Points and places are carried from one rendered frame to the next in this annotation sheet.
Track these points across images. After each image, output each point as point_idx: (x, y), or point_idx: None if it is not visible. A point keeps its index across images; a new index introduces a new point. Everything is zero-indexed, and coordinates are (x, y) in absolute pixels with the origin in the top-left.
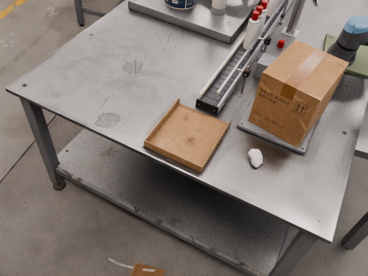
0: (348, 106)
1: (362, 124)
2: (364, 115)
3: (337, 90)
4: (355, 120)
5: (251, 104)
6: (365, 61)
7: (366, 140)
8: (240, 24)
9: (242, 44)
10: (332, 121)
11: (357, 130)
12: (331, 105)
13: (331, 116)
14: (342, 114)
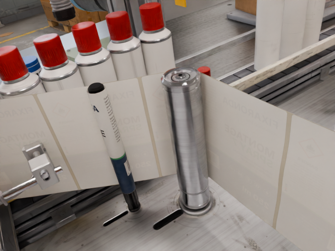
0: (196, 17)
1: (202, 8)
2: (190, 12)
3: (189, 28)
4: (205, 10)
5: (333, 11)
6: (106, 41)
7: (214, 2)
8: (288, 101)
9: (313, 58)
10: (231, 9)
11: (213, 5)
12: (216, 18)
13: (228, 12)
14: (213, 13)
